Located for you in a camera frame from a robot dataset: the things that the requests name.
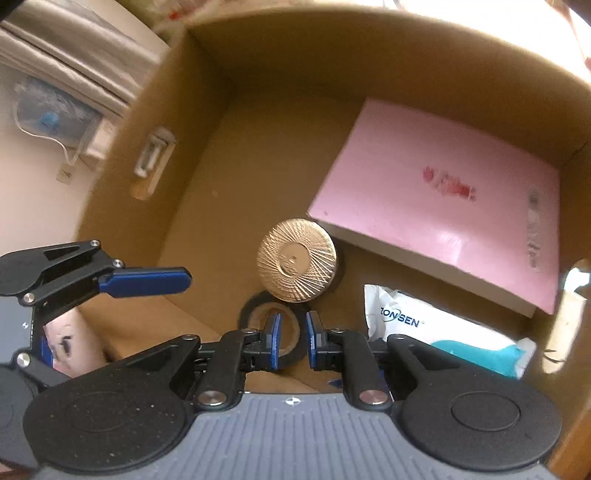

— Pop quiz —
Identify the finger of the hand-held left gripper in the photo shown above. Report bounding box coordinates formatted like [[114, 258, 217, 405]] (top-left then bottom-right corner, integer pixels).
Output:
[[0, 239, 193, 309], [16, 336, 72, 389]]

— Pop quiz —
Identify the white teal wipes packet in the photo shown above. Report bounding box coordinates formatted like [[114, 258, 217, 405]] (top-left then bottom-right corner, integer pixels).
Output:
[[362, 284, 537, 381]]

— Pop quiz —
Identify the brown cardboard box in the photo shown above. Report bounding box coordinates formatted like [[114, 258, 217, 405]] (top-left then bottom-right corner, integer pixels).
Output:
[[78, 7, 591, 467]]

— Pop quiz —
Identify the white cable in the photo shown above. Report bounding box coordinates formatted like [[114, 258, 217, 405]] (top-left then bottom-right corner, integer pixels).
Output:
[[14, 99, 79, 168]]

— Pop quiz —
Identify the grey curtain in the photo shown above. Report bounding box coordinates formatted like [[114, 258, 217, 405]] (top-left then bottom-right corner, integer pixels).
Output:
[[0, 9, 172, 117]]

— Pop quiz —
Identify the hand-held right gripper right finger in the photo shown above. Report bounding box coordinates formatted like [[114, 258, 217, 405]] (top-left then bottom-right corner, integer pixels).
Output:
[[305, 310, 483, 412]]

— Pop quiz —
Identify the white water dispenser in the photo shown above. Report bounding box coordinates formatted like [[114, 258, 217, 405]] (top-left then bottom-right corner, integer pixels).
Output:
[[81, 115, 124, 163]]

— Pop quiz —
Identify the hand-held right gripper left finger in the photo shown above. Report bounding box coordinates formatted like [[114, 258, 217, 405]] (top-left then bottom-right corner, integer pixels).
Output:
[[108, 311, 283, 412]]

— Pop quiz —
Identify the water bottle under plastic bag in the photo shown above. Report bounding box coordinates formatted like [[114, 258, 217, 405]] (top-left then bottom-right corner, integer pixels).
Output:
[[14, 76, 103, 145]]

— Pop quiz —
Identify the pink notebook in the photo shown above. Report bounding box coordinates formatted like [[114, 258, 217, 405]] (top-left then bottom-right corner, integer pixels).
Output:
[[307, 97, 563, 319]]

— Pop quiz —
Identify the black tape roll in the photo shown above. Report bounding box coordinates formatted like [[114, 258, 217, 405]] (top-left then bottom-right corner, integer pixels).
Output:
[[238, 291, 311, 370]]

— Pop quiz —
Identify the white plush doll red skirt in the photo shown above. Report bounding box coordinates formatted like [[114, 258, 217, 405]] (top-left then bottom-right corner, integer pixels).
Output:
[[44, 308, 110, 371]]

